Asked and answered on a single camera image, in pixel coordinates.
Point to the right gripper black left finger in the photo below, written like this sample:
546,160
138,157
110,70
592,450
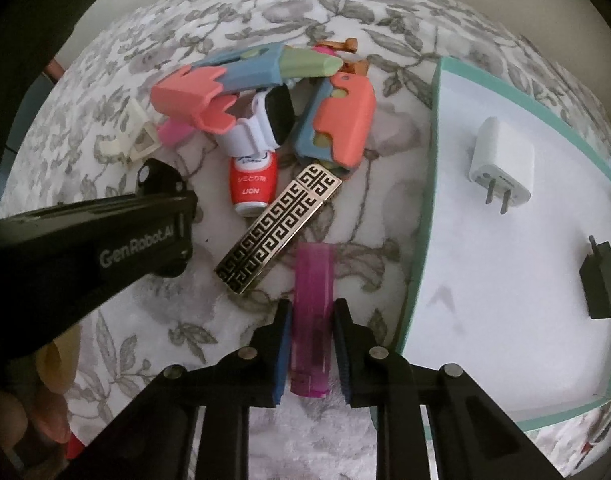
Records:
152,437

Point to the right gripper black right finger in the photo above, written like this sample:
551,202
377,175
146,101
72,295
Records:
430,419

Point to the white plastic bracket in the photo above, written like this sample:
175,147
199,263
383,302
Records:
136,137

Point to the pink smartwatch band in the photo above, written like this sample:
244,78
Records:
172,132

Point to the purple translucent lighter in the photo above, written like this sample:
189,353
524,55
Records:
313,301

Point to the gold black patterned bar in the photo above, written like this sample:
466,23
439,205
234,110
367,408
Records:
295,206

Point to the black power adapter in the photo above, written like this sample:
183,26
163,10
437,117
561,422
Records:
595,274

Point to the coral blue folding toy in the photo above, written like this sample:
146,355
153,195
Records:
200,94

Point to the white USB charger cube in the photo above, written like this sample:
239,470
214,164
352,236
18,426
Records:
503,163

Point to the person's left hand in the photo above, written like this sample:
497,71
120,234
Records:
34,419

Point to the teal rimmed white tray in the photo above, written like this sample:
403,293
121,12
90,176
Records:
498,290

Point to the red Lion small bottle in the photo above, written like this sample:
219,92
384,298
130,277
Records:
253,182

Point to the white smartwatch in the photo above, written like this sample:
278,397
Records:
265,125

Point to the pink brown puppy figure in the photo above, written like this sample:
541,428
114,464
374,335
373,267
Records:
347,51

